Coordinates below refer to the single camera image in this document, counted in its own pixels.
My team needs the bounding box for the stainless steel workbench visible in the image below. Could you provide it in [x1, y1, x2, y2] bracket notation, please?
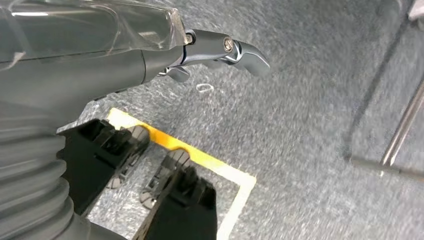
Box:
[350, 77, 424, 184]

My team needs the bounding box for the black left robot foot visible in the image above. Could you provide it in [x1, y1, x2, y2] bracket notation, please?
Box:
[56, 118, 151, 216]

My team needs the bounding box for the black robot foot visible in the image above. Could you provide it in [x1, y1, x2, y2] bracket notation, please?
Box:
[132, 149, 219, 240]
[56, 118, 151, 216]

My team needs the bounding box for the yellow floor tape square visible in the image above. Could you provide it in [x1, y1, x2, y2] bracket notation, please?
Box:
[105, 107, 258, 240]

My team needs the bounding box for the black right robot foot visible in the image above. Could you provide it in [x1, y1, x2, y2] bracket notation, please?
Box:
[132, 149, 219, 240]

